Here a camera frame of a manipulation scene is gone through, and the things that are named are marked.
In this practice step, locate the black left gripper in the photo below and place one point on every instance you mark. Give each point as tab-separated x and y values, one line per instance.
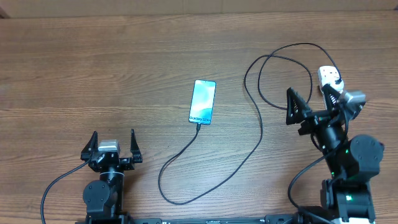
127	163

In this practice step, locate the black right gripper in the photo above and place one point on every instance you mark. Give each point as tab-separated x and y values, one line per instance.
311	118

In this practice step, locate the Samsung Galaxy smartphone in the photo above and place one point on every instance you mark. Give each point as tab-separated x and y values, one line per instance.
202	103

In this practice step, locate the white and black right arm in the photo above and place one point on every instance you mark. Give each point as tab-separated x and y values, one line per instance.
353	162

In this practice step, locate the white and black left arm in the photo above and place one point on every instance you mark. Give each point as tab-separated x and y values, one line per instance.
104	197

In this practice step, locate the white charger plug adapter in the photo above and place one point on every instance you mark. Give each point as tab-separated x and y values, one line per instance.
333	82

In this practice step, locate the white power strip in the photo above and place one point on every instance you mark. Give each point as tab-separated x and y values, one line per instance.
329	75

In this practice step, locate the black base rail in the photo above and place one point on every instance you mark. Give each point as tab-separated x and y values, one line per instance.
268	219

